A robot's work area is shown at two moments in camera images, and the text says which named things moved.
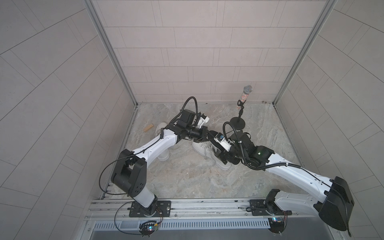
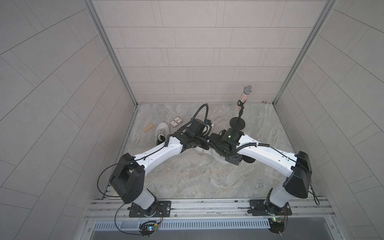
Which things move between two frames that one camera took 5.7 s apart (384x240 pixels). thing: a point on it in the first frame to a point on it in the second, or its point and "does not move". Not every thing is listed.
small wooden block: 148,128 does not move
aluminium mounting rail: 117,210 does not move
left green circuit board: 148,227 does not move
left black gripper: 201,131 to 206,145
